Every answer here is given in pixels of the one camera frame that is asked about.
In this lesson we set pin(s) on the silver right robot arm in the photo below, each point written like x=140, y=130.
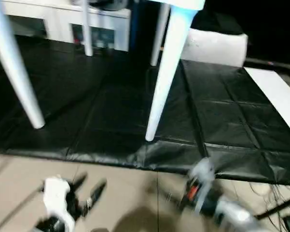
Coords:
x=234, y=212

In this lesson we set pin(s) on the black work mat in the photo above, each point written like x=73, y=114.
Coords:
x=99, y=108

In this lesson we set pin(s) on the black tripod leg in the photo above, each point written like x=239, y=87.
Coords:
x=277, y=207

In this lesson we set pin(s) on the white flat board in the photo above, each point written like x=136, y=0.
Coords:
x=275, y=91

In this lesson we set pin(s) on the black bar red light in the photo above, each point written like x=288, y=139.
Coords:
x=272, y=63

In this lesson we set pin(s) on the black tall cabinet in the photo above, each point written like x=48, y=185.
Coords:
x=142, y=29

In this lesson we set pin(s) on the white glass-door cabinet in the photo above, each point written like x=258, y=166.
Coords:
x=58, y=17

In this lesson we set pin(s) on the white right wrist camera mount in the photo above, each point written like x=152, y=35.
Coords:
x=202, y=169

